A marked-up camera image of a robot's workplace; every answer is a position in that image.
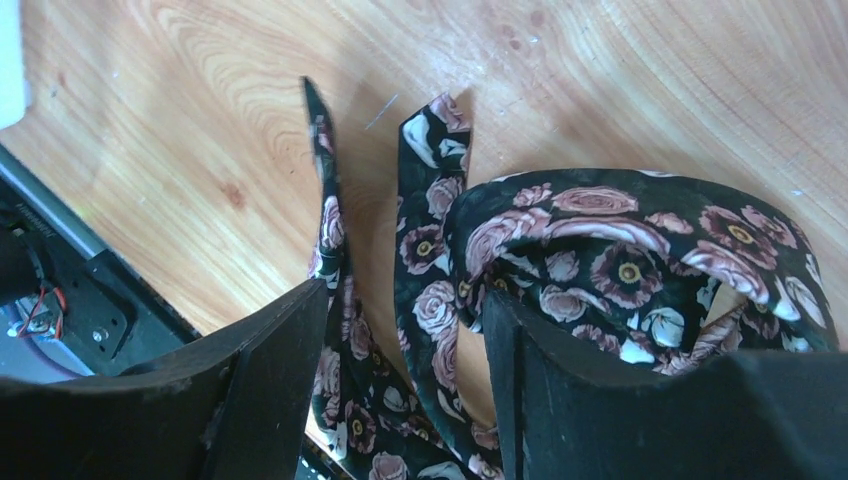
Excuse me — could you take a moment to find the black pink rose tie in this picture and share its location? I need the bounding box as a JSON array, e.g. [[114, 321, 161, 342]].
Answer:
[[302, 79, 838, 479]]

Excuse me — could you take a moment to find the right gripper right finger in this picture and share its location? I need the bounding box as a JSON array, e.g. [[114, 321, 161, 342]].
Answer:
[[482, 292, 847, 479]]

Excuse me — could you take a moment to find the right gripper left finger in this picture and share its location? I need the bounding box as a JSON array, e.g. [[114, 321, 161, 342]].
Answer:
[[1, 280, 328, 479]]

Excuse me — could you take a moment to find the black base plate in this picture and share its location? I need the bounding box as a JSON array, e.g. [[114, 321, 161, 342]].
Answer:
[[1, 149, 200, 375]]

